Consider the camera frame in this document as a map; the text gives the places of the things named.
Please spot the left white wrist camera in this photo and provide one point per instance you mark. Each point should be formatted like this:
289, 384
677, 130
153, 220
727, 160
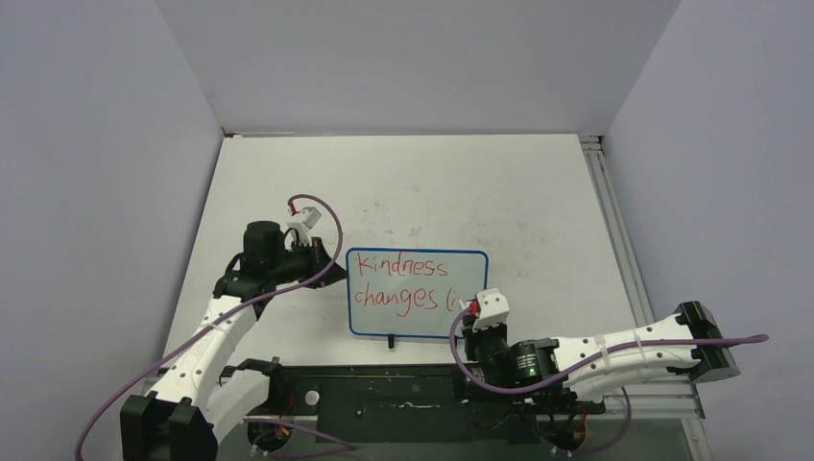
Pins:
301, 223

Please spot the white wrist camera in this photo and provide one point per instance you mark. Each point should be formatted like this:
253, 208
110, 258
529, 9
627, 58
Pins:
492, 309
301, 223

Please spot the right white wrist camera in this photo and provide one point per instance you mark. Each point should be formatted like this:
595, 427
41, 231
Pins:
492, 309

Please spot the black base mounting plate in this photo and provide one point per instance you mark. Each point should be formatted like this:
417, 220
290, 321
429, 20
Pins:
418, 404

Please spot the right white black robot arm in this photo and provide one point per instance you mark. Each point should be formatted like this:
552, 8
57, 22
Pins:
686, 343

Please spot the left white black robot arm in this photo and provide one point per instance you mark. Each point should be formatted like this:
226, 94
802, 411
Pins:
184, 415

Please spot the blue framed whiteboard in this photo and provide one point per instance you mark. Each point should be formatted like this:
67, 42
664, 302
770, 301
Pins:
410, 293

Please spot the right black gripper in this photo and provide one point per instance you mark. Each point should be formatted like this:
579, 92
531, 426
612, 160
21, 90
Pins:
471, 336

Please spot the aluminium frame rail right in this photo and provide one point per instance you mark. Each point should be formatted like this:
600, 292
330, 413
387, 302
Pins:
594, 154

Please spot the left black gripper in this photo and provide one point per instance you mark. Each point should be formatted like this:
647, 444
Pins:
317, 255

